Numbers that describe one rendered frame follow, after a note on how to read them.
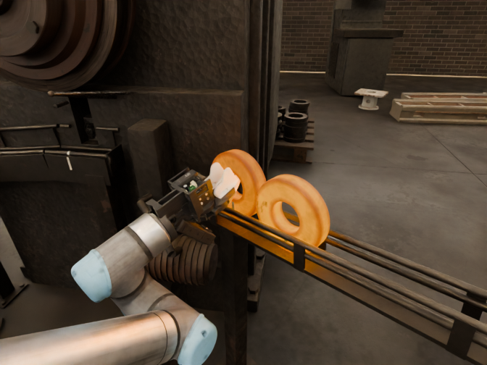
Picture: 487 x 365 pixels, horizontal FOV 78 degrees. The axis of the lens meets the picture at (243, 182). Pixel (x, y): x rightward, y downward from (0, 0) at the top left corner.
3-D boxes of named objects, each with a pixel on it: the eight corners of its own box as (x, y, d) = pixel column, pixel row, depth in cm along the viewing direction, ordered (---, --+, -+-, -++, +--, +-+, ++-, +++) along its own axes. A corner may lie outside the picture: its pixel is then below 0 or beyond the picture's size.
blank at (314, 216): (263, 166, 61) (251, 171, 58) (333, 184, 50) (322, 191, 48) (267, 231, 67) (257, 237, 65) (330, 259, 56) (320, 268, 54)
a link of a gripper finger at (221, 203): (239, 190, 61) (207, 216, 57) (240, 195, 62) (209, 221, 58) (223, 182, 64) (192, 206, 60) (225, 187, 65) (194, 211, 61)
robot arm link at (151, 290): (155, 345, 55) (131, 318, 48) (119, 313, 61) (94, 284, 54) (185, 309, 59) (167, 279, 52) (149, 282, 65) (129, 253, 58)
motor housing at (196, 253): (167, 335, 113) (144, 220, 87) (224, 345, 110) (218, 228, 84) (152, 371, 102) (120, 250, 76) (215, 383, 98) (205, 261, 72)
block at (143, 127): (155, 188, 98) (143, 116, 86) (178, 190, 97) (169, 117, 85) (140, 206, 89) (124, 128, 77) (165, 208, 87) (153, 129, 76)
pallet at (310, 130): (172, 152, 265) (166, 101, 243) (202, 123, 334) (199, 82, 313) (311, 164, 243) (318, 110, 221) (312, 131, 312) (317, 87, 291)
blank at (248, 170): (217, 143, 71) (206, 146, 68) (268, 156, 60) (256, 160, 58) (222, 202, 77) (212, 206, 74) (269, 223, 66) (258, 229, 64)
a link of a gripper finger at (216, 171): (235, 153, 64) (203, 177, 59) (241, 175, 67) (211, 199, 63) (226, 150, 66) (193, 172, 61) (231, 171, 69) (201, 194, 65)
